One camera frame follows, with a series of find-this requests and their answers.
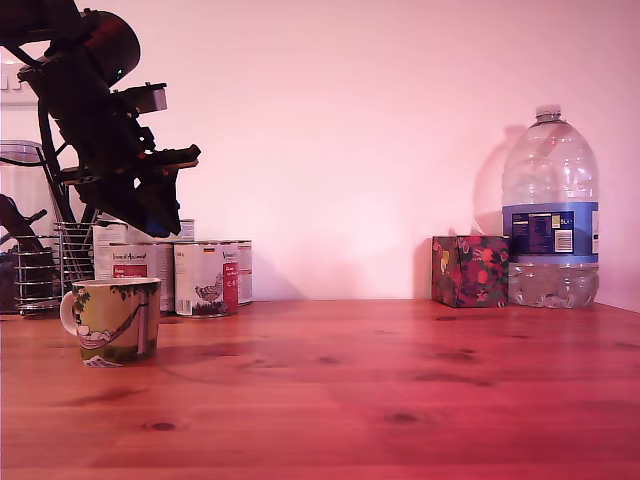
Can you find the white wall socket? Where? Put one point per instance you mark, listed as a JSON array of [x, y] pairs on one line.
[[10, 77]]

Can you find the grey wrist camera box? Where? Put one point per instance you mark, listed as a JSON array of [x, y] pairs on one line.
[[150, 97]]

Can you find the small orange label tin can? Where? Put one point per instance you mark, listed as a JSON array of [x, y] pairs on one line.
[[187, 229]]

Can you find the floral tissue box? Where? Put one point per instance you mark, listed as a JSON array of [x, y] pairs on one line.
[[472, 270]]

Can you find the chicken print tin can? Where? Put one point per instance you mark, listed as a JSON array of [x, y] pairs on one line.
[[205, 280]]

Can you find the red label tin can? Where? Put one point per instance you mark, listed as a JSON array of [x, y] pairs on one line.
[[150, 262]]

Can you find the yellow hammock print mug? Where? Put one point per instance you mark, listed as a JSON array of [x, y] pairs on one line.
[[117, 320]]

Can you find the clear lidded container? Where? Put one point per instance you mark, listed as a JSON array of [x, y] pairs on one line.
[[20, 150]]

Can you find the large clear water bottle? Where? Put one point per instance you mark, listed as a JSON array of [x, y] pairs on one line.
[[550, 200]]

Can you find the dark blue container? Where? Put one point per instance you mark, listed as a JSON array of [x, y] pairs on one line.
[[7, 285]]

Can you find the black kitchen tool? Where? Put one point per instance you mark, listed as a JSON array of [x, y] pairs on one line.
[[20, 220]]

